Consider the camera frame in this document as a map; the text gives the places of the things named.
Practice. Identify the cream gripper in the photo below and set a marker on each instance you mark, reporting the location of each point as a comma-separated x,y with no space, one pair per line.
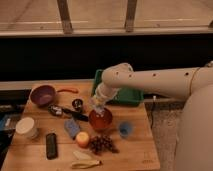
97,102

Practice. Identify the white grey towel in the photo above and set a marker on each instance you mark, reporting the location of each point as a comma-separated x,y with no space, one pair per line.
100,110

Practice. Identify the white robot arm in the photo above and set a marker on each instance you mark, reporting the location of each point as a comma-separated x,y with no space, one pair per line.
194,150

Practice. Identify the blue plastic cup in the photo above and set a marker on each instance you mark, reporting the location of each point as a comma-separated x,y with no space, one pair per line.
125,129

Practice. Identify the white paper cup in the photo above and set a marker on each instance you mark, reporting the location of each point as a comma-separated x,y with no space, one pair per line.
27,127

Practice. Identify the red-brown bowl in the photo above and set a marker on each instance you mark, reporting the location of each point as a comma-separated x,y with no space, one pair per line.
100,122

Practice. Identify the green plastic tray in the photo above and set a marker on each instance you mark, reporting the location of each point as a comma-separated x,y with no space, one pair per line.
125,96

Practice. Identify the blue sponge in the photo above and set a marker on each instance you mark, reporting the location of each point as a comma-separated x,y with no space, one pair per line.
72,128

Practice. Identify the bunch of dark grapes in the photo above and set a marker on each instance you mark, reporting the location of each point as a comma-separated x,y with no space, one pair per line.
98,144

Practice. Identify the purple bowl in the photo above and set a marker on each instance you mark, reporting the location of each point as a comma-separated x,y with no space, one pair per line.
43,95

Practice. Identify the pale wedge slice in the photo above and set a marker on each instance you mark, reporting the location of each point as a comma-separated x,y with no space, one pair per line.
81,156

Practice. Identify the black remote control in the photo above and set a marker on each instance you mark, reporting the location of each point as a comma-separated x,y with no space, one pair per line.
51,146

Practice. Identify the yellow banana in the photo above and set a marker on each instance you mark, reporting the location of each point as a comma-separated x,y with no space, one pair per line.
84,164

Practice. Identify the black handled kitchen tool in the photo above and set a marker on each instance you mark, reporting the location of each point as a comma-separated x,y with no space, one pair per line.
59,111

